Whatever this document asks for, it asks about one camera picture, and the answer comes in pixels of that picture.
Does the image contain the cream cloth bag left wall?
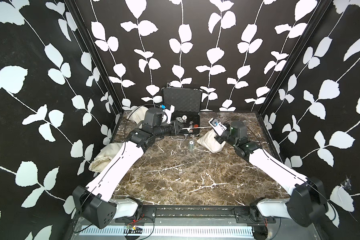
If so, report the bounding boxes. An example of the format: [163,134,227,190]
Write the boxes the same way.
[89,143,123,173]

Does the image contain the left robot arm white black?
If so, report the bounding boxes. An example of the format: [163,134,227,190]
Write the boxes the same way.
[73,106,184,229]

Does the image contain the stack of poker chips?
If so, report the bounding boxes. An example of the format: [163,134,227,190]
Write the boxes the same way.
[188,141,195,151]

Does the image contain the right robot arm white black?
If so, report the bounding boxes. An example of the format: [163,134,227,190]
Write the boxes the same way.
[209,119,329,227]

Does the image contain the cream cloth bag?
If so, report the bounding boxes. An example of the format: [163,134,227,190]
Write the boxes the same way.
[127,106,148,124]
[197,130,226,153]

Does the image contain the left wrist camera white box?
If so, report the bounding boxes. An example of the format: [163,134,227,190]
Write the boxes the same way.
[160,105,175,124]

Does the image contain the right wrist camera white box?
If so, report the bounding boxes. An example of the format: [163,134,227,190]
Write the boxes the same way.
[209,118,227,136]

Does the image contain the white perforated cable tray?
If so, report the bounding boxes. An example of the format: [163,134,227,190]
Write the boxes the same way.
[79,226,254,239]

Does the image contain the open black poker chip case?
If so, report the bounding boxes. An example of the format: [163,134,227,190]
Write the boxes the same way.
[162,87,203,137]

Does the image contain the black front mounting rail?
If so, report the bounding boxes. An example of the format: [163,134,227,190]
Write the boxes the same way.
[115,205,316,224]

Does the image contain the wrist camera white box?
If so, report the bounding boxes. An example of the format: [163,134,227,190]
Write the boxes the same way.
[209,118,227,136]
[160,105,175,124]

